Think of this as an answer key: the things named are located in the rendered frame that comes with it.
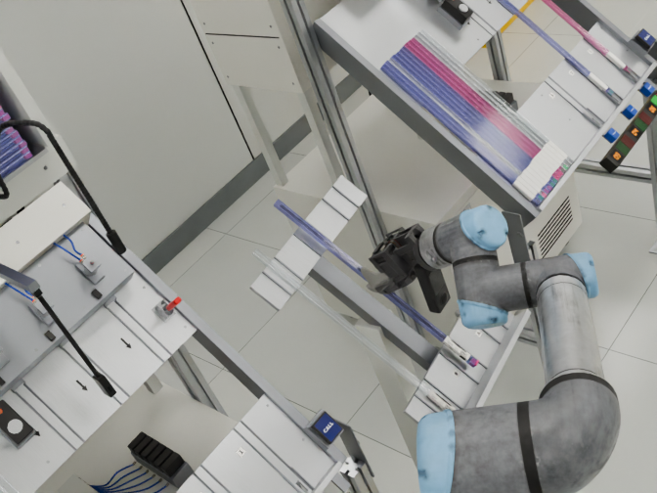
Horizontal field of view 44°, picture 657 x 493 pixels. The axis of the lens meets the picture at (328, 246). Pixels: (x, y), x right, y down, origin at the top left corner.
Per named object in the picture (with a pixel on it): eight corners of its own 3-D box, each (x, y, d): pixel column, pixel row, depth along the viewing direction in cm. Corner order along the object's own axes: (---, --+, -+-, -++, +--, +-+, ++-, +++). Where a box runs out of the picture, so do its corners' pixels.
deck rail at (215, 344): (336, 461, 163) (347, 457, 158) (330, 469, 162) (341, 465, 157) (79, 215, 164) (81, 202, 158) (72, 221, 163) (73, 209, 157)
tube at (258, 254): (460, 416, 157) (463, 415, 156) (458, 422, 156) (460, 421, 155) (255, 249, 155) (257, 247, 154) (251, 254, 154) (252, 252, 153)
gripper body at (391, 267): (384, 234, 154) (424, 214, 145) (414, 265, 156) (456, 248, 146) (365, 261, 150) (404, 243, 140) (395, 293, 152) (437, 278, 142)
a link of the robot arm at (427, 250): (472, 244, 143) (453, 275, 138) (455, 250, 147) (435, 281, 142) (444, 212, 141) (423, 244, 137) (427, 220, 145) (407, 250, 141)
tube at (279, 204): (475, 362, 162) (478, 361, 161) (472, 368, 161) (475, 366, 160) (277, 201, 160) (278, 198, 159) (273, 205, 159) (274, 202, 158)
